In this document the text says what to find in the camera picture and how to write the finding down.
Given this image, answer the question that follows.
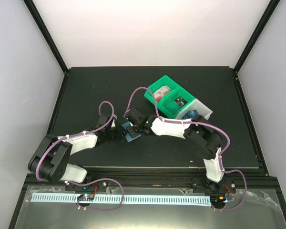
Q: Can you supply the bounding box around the blue leather card holder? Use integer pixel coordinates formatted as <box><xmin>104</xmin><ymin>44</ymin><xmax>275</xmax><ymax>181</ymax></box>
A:
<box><xmin>122</xmin><ymin>122</ymin><xmax>141</xmax><ymax>142</ymax></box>

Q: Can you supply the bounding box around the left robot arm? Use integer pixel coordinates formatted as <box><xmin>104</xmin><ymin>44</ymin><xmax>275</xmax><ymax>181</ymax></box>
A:
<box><xmin>28</xmin><ymin>115</ymin><xmax>126</xmax><ymax>190</ymax></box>

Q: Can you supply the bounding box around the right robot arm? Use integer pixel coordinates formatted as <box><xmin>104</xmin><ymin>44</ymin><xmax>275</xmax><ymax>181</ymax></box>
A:
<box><xmin>124</xmin><ymin>108</ymin><xmax>225</xmax><ymax>192</ymax></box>

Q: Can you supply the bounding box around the red white card stack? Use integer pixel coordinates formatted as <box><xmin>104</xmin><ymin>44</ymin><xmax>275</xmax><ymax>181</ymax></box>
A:
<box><xmin>153</xmin><ymin>85</ymin><xmax>171</xmax><ymax>102</ymax></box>

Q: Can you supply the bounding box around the black card in bin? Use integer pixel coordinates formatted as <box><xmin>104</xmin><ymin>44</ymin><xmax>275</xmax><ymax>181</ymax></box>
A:
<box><xmin>174</xmin><ymin>96</ymin><xmax>187</xmax><ymax>107</ymax></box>

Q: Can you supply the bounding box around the blue card stack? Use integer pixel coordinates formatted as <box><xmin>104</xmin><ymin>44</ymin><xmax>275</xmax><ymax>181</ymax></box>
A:
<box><xmin>182</xmin><ymin>109</ymin><xmax>199</xmax><ymax>119</ymax></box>

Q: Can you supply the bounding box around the green plastic bin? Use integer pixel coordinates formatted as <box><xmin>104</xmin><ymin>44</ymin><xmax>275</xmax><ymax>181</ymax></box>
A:
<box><xmin>144</xmin><ymin>75</ymin><xmax>195</xmax><ymax>118</ymax></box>

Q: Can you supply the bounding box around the white plastic bin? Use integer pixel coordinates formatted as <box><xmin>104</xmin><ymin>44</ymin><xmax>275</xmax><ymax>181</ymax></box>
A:
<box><xmin>175</xmin><ymin>98</ymin><xmax>213</xmax><ymax>120</ymax></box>

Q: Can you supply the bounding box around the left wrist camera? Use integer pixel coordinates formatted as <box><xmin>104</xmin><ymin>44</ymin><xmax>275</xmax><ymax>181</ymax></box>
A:
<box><xmin>111</xmin><ymin>114</ymin><xmax>117</xmax><ymax>128</ymax></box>

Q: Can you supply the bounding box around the black aluminium frame rail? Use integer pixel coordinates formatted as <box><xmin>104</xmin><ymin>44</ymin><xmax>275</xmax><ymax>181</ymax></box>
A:
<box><xmin>26</xmin><ymin>167</ymin><xmax>281</xmax><ymax>189</ymax></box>

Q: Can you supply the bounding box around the white slotted cable duct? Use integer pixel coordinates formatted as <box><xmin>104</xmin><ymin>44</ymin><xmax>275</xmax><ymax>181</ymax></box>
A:
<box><xmin>31</xmin><ymin>193</ymin><xmax>211</xmax><ymax>207</ymax></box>

